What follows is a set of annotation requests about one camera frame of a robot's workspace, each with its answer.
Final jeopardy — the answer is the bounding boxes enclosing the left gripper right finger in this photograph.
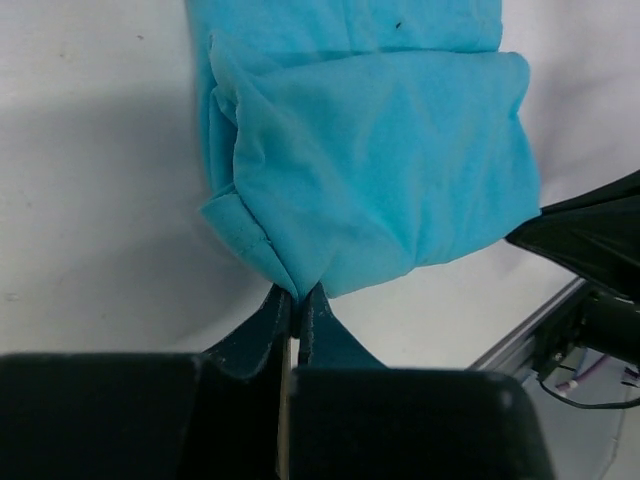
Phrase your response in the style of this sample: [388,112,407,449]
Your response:
[294,283,385,369]

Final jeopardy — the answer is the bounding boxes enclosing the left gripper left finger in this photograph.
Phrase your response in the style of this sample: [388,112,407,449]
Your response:
[204,285,291,380]

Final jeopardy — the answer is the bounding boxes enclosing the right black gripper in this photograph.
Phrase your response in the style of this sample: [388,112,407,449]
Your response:
[506,171,639,378]

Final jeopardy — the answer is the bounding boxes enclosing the teal t shirt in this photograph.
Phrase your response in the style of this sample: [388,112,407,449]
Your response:
[187,1,540,300]

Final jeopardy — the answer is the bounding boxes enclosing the aluminium rail frame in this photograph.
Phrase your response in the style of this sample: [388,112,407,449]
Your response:
[467,278,588,381]

